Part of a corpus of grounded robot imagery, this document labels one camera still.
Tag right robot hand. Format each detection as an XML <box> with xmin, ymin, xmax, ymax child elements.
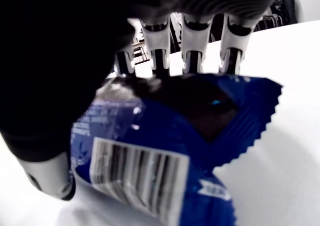
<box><xmin>0</xmin><ymin>0</ymin><xmax>286</xmax><ymax>201</ymax></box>

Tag blue Oreo packet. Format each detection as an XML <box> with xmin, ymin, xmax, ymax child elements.
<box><xmin>69</xmin><ymin>72</ymin><xmax>285</xmax><ymax>226</ymax></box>

